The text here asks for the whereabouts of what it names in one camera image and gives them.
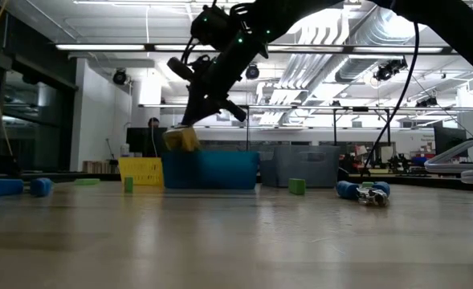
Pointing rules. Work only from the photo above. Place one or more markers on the grey plastic bin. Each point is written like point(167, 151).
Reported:
point(300, 166)

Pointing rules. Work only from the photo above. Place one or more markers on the blue plastic bin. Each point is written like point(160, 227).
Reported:
point(210, 170)

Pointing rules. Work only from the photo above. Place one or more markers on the black ceiling camera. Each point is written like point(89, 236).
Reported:
point(252, 72)
point(426, 102)
point(386, 72)
point(119, 77)

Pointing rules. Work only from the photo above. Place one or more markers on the white bottle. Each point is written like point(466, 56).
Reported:
point(125, 150)

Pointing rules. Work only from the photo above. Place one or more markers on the black monitor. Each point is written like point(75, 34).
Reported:
point(449, 140)
point(139, 140)

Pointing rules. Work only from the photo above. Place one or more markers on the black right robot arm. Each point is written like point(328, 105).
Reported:
point(441, 16)

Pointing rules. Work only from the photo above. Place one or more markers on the black workbench frame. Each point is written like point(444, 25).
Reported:
point(335, 124)

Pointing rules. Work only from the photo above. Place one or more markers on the yellow mesh basket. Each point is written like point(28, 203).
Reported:
point(139, 172)

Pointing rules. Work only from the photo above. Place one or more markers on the crayon box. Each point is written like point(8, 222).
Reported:
point(182, 139)

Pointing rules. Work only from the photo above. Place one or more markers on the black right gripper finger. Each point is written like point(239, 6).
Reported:
point(208, 110)
point(194, 110)

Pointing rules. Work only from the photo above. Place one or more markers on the silver air duct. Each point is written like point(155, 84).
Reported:
point(360, 68)

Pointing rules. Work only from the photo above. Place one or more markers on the person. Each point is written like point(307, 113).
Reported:
point(153, 122)

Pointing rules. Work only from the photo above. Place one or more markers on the long ceiling light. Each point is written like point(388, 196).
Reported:
point(396, 50)
point(99, 47)
point(172, 47)

